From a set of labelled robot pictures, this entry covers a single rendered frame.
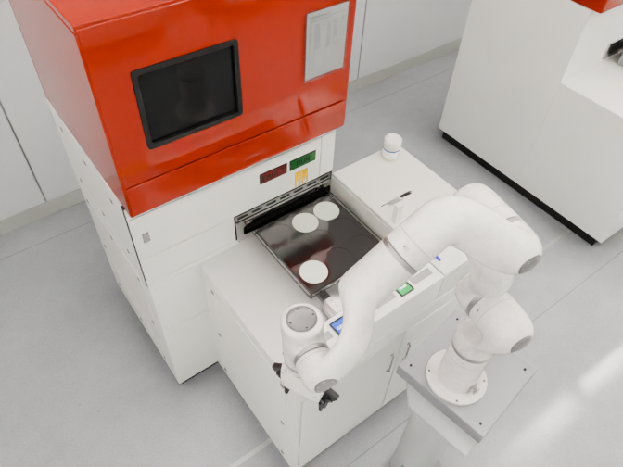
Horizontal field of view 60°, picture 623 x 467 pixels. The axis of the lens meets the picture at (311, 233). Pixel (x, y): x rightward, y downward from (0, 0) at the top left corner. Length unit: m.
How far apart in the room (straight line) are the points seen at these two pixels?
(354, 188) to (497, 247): 1.11
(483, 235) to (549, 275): 2.33
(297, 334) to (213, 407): 1.64
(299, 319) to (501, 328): 0.57
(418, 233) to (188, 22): 0.78
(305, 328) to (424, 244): 0.27
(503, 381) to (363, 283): 0.92
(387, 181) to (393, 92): 2.34
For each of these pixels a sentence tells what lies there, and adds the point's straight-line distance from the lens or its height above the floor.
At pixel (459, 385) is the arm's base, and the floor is 0.92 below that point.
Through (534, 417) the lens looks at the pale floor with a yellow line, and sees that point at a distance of 2.84.
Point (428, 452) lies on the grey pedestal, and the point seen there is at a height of 0.44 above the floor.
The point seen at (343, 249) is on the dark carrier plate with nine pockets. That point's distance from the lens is 1.96.
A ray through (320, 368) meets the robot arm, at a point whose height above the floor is 1.49.
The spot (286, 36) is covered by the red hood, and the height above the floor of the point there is 1.64.
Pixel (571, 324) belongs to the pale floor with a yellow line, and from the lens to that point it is 3.20.
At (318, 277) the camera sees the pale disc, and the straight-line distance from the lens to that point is 1.87.
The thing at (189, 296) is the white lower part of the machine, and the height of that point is 0.67.
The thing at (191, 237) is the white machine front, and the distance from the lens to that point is 1.92.
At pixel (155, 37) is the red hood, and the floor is 1.74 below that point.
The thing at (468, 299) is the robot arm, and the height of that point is 1.26.
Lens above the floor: 2.39
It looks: 48 degrees down
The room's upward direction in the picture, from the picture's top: 3 degrees clockwise
